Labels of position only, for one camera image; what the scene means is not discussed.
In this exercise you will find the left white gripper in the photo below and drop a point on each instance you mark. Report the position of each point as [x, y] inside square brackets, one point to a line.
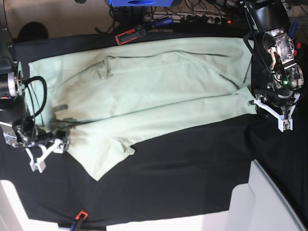
[283, 114]

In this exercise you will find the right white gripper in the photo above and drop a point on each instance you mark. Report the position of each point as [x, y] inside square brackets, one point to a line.
[57, 145]

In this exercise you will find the light green T-shirt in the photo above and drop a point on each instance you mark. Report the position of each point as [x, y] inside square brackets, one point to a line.
[116, 97]

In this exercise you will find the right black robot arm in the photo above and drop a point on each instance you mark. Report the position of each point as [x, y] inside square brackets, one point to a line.
[17, 122]

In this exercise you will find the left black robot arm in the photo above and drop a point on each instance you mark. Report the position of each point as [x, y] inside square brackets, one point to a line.
[281, 95]

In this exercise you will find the orange black clamp top right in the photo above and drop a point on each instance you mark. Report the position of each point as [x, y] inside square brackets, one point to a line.
[291, 34]

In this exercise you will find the orange black clamp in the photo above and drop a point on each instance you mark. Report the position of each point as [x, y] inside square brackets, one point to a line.
[291, 34]
[141, 30]

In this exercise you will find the orange blue clamp bottom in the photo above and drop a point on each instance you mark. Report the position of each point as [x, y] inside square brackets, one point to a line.
[79, 219]

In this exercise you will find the white foam board left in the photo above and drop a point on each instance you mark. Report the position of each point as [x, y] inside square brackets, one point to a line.
[13, 216]

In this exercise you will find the black table cloth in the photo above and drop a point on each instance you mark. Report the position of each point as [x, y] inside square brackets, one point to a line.
[186, 173]

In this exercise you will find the round black object on floor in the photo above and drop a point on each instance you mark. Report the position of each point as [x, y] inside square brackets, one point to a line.
[33, 31]

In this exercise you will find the orange black clamp top centre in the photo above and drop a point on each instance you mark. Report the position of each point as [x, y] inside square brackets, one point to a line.
[141, 30]

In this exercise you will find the blue plastic box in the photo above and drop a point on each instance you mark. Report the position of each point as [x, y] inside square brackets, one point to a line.
[147, 3]

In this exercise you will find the white power strip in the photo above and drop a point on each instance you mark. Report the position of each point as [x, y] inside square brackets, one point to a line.
[189, 17]

